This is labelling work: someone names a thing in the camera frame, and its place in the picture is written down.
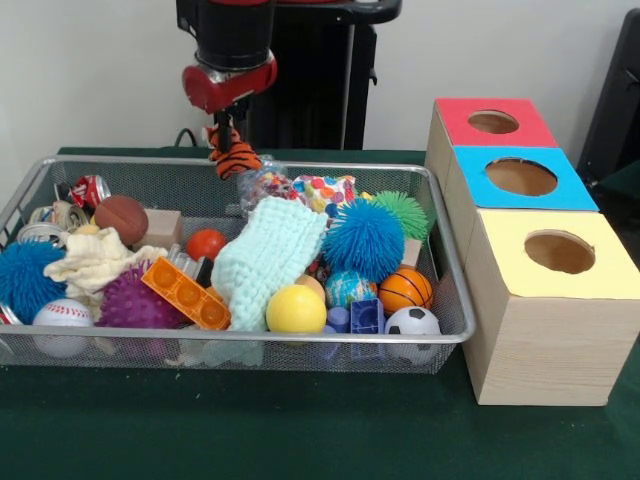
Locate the multicoloured knotted fabric toy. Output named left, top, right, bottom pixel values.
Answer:
left=249, top=169, right=299, bottom=204

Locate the yellow ball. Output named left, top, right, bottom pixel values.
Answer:
left=265, top=285, right=329, bottom=335

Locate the wooden box with three holes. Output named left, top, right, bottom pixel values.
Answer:
left=424, top=97, right=640, bottom=407

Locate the small orange basketball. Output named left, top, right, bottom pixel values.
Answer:
left=377, top=268, right=435, bottom=317

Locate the mint green knitted cloth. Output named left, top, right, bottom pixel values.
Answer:
left=209, top=195, right=329, bottom=332

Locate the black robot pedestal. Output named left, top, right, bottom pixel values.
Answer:
left=209, top=0, right=404, bottom=150

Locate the white baseball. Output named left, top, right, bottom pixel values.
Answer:
left=31, top=299, right=95, bottom=359

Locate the brown toy football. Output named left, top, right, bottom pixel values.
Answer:
left=93, top=194, right=150, bottom=247

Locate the orange plastic block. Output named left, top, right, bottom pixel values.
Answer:
left=140, top=257, right=233, bottom=331

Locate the black upright panel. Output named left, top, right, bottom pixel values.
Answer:
left=575, top=7, right=640, bottom=176

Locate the black and white soccer ball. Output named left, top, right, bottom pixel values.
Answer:
left=384, top=305, right=444, bottom=364

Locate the green fuzzy ball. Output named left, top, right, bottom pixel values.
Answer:
left=372, top=190, right=431, bottom=245

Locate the blue fuzzy ball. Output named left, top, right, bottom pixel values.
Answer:
left=322, top=198, right=406, bottom=285
left=0, top=241, right=67, bottom=326

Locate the shallow clear mesh bin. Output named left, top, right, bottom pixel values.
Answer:
left=0, top=154, right=477, bottom=375

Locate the black cable loop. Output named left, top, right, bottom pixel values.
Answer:
left=172, top=127, right=200, bottom=149

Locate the purple spiky ball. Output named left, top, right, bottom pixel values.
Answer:
left=94, top=262, right=187, bottom=330

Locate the dark green table cloth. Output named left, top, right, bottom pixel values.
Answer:
left=597, top=159, right=640, bottom=201
left=0, top=145, right=640, bottom=480

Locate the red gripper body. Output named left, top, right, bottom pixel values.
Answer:
left=182, top=49, right=279, bottom=114

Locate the orange striped tiger plush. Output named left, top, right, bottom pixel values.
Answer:
left=203, top=124, right=265, bottom=181

